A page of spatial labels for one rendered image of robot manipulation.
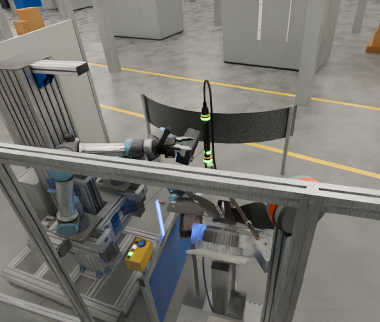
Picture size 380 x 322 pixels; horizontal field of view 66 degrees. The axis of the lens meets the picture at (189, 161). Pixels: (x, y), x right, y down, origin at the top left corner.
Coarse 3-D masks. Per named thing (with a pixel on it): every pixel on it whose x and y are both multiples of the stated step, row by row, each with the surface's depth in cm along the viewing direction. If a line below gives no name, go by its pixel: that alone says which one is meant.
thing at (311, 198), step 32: (0, 160) 81; (32, 160) 76; (64, 160) 72; (96, 160) 72; (128, 160) 70; (224, 192) 62; (256, 192) 60; (288, 192) 57; (320, 192) 56; (352, 192) 56; (32, 224) 98; (64, 288) 121; (288, 288) 75; (64, 320) 146; (288, 320) 83
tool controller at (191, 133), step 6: (186, 132) 238; (192, 132) 240; (198, 132) 241; (198, 138) 239; (180, 144) 225; (192, 144) 227; (192, 150) 228; (180, 156) 232; (186, 156) 230; (192, 156) 239; (180, 162) 236; (186, 162) 234
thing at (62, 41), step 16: (64, 0) 284; (32, 32) 251; (48, 32) 267; (64, 32) 286; (0, 48) 225; (16, 48) 238; (32, 48) 252; (48, 48) 269; (64, 48) 288; (80, 48) 310; (64, 80) 293; (80, 80) 317; (80, 96) 320; (96, 96) 346; (0, 112) 233; (80, 112) 323; (96, 112) 350; (80, 128) 326; (96, 128) 354
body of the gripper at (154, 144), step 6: (168, 138) 151; (156, 144) 151; (168, 144) 146; (174, 144) 148; (156, 150) 152; (162, 150) 151; (168, 150) 148; (174, 150) 151; (168, 156) 151; (174, 156) 150
